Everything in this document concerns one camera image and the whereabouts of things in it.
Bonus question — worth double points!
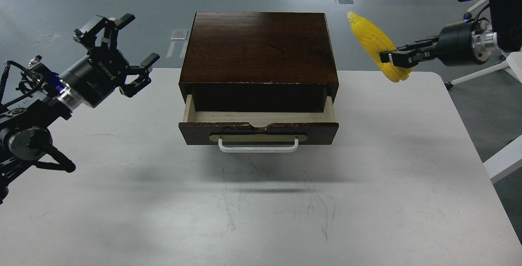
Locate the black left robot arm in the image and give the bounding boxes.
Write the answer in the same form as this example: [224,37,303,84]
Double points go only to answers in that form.
[0,13,159,200]

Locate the dark wooden drawer cabinet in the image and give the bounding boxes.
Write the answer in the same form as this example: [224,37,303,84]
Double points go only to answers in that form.
[179,12,339,113]

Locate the wooden drawer with white handle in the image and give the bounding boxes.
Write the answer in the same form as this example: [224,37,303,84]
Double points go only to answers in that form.
[179,95,339,153]

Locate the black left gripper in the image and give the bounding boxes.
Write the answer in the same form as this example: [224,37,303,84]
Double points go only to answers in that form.
[60,13,160,108]

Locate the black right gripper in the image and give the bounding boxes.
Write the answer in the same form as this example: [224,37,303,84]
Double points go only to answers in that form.
[380,21,478,69]

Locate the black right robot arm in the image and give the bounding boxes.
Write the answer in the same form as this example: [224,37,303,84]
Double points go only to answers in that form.
[377,0,522,68]

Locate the white office chair base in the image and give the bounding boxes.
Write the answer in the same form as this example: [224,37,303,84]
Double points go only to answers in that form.
[444,0,522,91]

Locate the yellow corn cob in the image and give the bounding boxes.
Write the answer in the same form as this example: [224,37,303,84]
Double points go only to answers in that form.
[347,11,412,83]

